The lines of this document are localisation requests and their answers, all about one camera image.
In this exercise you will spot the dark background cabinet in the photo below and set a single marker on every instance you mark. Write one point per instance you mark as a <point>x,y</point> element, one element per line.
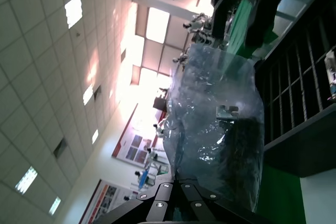
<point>160,102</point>

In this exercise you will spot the dark ceiling vent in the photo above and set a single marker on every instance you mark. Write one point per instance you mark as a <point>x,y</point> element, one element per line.
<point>97,92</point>
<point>60,148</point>

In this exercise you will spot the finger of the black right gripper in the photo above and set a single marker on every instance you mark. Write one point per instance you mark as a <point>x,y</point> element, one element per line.
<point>265,11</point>

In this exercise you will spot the white red wall poster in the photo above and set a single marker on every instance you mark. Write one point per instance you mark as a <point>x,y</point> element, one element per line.
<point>136,145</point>
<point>105,200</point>

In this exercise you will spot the black slotted container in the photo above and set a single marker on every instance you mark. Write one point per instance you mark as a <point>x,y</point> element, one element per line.
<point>302,142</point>

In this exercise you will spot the translucent antistatic bag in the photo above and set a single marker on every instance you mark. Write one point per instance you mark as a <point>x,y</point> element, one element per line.
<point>204,90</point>

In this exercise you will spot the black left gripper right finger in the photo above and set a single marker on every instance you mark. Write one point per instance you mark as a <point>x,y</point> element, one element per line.
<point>204,203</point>

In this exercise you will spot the green tablecloth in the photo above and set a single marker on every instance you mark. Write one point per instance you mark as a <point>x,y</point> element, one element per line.
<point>278,197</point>

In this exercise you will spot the ceiling light panel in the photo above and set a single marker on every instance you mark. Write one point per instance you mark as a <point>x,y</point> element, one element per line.
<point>88,95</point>
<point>54,205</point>
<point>26,180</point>
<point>95,137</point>
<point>73,11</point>

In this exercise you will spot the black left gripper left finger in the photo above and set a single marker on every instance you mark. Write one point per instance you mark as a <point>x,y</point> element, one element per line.
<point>155,203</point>

